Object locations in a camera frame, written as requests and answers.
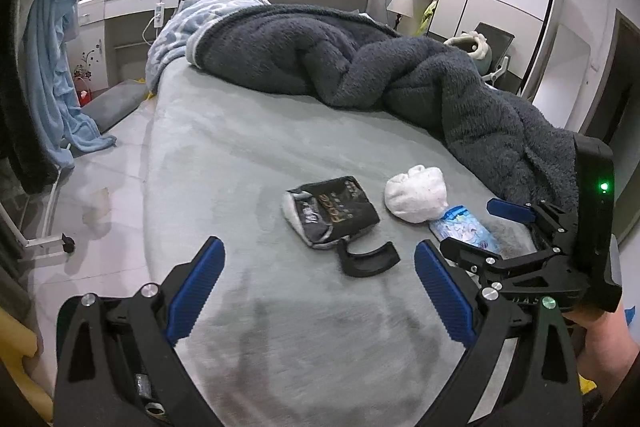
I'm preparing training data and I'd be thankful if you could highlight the blue wet wipe packet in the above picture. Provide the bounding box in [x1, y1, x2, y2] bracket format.
[429, 205, 503, 255]

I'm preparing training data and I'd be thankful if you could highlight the blue patterned duvet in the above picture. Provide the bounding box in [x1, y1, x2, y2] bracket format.
[146, 0, 271, 95]

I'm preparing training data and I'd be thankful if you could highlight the grey floor cushion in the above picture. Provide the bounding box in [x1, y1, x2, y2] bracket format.
[82, 81, 151, 132]

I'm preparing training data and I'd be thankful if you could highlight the white vanity table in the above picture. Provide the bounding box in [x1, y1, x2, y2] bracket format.
[75, 0, 182, 88]

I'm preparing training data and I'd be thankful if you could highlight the hanging light blue towel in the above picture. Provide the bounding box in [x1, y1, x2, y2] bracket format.
[22, 0, 118, 155]

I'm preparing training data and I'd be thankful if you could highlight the black foil bag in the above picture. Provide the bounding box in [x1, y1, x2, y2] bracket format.
[282, 176, 382, 253]

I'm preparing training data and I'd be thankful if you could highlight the small red object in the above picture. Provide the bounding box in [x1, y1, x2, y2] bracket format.
[75, 74, 93, 105]

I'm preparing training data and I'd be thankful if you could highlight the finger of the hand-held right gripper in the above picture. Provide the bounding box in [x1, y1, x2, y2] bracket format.
[439, 237, 506, 281]
[486, 198, 539, 226]

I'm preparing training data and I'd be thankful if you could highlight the yellow curtain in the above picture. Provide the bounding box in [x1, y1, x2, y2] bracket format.
[0, 307, 53, 418]

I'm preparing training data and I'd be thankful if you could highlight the long black garment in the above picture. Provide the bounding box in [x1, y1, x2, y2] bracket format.
[0, 0, 61, 195]

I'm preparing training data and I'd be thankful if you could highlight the grey-green bed sheet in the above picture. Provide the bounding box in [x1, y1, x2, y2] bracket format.
[142, 54, 546, 427]

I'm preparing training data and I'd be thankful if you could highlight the table lamp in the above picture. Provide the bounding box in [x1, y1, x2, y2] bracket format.
[387, 0, 415, 30]

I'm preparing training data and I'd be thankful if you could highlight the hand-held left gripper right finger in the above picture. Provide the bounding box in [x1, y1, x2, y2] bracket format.
[414, 239, 586, 427]

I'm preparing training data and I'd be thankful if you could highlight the black curved plastic piece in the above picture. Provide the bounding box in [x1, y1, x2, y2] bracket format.
[336, 238, 401, 279]

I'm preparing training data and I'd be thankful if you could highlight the white clothes rack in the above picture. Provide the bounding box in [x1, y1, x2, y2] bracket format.
[0, 152, 76, 255]

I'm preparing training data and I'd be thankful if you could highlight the dark grey fleece blanket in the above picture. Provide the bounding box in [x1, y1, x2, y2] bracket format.
[186, 4, 581, 228]

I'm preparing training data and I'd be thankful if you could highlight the dark grey chair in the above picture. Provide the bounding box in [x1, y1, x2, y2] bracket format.
[470, 22, 516, 85]

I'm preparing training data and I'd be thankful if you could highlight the yellow-green cloth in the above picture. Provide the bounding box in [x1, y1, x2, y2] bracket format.
[419, 0, 440, 35]

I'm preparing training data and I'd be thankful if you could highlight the person's right forearm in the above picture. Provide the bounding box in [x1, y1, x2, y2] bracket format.
[565, 307, 636, 390]

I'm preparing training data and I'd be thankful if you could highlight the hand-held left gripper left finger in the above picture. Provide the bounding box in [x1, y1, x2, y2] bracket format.
[52, 236, 226, 427]

